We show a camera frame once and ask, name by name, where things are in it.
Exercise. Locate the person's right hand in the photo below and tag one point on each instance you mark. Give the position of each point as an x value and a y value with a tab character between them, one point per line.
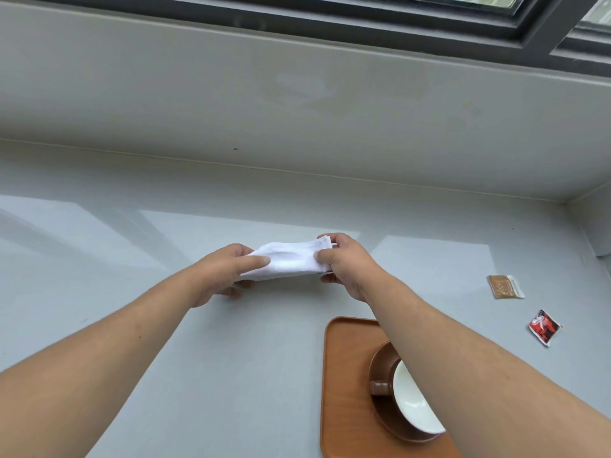
348	267

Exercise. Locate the person's left hand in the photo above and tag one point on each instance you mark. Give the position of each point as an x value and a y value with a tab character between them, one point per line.
219	271

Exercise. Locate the person's right thumb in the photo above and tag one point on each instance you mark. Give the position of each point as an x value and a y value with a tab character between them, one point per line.
324	256

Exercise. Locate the person's left thumb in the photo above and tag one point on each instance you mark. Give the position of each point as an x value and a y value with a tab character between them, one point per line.
255	262

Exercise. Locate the white cloth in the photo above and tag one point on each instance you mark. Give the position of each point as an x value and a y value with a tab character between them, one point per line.
291	259

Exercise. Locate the person's right forearm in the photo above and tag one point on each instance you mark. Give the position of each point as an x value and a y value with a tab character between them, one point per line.
477	376

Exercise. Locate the person's left forearm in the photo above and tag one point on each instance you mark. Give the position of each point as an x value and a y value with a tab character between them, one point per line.
95	348

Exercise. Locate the brown saucer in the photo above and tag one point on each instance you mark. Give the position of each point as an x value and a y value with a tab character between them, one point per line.
382	367

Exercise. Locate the brown wooden tray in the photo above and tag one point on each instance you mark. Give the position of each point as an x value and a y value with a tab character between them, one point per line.
348	391

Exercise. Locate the brown cup with white inside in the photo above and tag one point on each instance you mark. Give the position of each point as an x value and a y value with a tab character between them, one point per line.
405	391

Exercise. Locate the brown and white sachet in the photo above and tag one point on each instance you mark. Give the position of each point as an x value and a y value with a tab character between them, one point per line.
505	286

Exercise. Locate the red and black sachet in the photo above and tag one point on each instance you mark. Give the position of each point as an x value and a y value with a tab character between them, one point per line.
544	327

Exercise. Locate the dark window frame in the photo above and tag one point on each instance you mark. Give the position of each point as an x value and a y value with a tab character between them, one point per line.
382	18

